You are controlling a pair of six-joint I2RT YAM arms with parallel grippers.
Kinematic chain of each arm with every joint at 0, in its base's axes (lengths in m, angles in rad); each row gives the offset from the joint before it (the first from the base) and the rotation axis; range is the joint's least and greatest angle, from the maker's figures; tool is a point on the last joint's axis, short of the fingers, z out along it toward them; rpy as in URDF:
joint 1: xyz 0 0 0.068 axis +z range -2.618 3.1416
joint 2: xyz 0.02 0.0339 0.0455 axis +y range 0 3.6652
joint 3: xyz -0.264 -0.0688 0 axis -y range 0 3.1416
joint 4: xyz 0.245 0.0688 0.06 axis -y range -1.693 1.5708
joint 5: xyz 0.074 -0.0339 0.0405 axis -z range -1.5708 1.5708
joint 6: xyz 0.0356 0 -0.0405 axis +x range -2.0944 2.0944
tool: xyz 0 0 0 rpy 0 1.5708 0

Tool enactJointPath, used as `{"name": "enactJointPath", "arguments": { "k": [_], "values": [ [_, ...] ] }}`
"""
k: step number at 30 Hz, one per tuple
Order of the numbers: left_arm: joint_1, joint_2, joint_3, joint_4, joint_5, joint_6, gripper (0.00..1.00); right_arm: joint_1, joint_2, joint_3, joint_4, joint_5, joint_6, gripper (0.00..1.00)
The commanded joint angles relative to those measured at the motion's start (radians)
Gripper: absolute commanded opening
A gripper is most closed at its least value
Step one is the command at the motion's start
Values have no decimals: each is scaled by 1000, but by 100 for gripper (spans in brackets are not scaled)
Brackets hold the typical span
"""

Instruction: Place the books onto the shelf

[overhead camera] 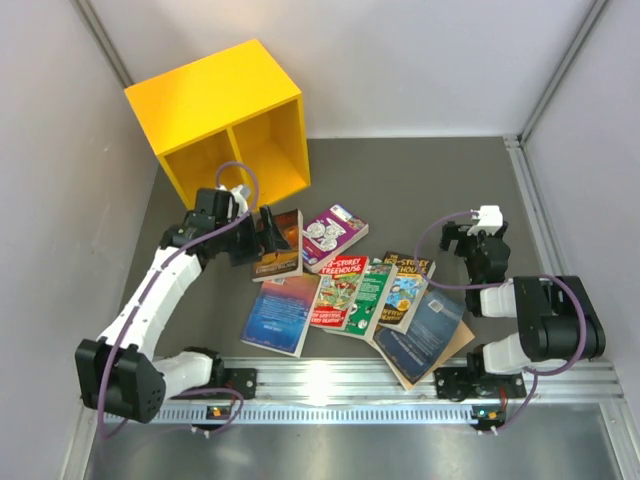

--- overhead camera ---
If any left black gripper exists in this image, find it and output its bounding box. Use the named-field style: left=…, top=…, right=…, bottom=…
left=214, top=205, right=289, bottom=266

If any dark orange cover paperback book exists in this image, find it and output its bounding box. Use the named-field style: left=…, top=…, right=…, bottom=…
left=252, top=206, right=303, bottom=282

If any purple cover paperback book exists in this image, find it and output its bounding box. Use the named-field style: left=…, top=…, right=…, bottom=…
left=302, top=204, right=369, bottom=273

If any red 13-storey treehouse book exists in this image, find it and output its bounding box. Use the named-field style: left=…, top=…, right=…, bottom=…
left=310, top=255, right=369, bottom=331

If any blue orange gradient cover book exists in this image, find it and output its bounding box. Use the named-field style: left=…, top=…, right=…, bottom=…
left=240, top=273, right=321, bottom=358

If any yellow blue 169-storey treehouse book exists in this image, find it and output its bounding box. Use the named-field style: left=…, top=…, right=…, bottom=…
left=378, top=251, right=436, bottom=334

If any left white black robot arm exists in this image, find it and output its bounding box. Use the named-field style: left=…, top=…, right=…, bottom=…
left=75, top=185, right=284, bottom=423

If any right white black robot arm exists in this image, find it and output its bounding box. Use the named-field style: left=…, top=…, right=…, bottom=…
left=436, top=220, right=606, bottom=400

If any green cover paperback book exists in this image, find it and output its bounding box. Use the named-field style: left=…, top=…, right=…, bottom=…
left=325, top=261, right=398, bottom=343

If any dark blue nineteen eighty-four book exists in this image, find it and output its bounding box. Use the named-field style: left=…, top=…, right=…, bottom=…
left=372, top=290, right=465, bottom=390

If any yellow wooden cubby shelf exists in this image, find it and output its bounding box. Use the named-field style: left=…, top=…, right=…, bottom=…
left=125, top=39, right=311, bottom=209

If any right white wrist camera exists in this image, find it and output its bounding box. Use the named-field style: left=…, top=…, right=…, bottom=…
left=468, top=205, right=504, bottom=236

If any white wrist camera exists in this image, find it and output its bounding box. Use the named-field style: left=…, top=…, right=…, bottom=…
left=468, top=205, right=504, bottom=236
left=228, top=184, right=251, bottom=220

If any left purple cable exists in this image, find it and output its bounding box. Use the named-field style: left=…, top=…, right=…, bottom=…
left=97, top=161, right=261, bottom=440

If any purple cable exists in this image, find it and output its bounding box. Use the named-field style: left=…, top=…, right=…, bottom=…
left=97, top=161, right=261, bottom=440
left=417, top=209, right=589, bottom=435

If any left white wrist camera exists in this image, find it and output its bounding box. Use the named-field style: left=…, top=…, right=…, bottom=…
left=228, top=184, right=251, bottom=220

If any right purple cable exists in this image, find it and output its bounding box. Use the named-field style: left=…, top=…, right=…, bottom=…
left=417, top=209, right=589, bottom=435

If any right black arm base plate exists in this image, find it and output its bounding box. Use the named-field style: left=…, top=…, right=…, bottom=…
left=434, top=367, right=527, bottom=402

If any aluminium mounting rail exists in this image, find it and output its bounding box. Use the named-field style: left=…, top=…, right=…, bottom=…
left=79, top=355, right=626, bottom=407

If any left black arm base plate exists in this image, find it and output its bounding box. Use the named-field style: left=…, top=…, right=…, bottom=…
left=173, top=368, right=258, bottom=400

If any perforated metal cable tray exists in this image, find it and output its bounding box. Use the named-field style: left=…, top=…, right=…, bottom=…
left=99, top=402, right=501, bottom=426

